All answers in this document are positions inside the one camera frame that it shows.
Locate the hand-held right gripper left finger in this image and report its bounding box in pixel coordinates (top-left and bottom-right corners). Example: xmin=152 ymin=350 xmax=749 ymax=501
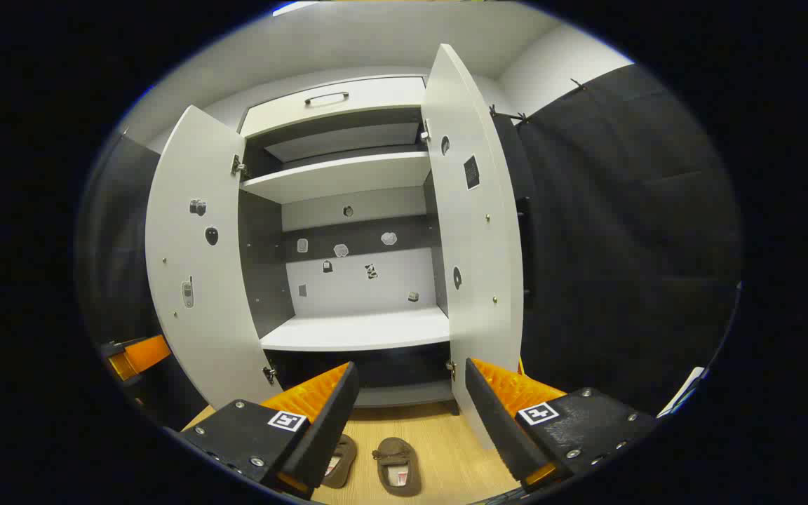
xmin=178 ymin=361 xmax=361 ymax=500

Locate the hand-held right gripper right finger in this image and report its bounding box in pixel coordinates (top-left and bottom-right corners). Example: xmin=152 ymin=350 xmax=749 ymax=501
xmin=465 ymin=358 xmax=659 ymax=492

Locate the brown fuzzy shoe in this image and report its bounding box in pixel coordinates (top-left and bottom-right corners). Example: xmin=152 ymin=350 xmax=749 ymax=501
xmin=372 ymin=437 xmax=422 ymax=497
xmin=320 ymin=433 xmax=358 ymax=490

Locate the white shoe cabinet door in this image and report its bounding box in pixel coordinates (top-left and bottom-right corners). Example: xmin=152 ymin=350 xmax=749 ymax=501
xmin=144 ymin=105 xmax=284 ymax=411
xmin=420 ymin=43 xmax=535 ymax=450

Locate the white grey shoe cabinet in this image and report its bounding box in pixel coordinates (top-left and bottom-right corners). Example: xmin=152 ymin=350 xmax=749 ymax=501
xmin=237 ymin=74 xmax=461 ymax=409

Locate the white cabinet drawer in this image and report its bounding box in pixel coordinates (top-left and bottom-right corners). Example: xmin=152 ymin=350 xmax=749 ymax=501
xmin=239 ymin=76 xmax=427 ymax=139

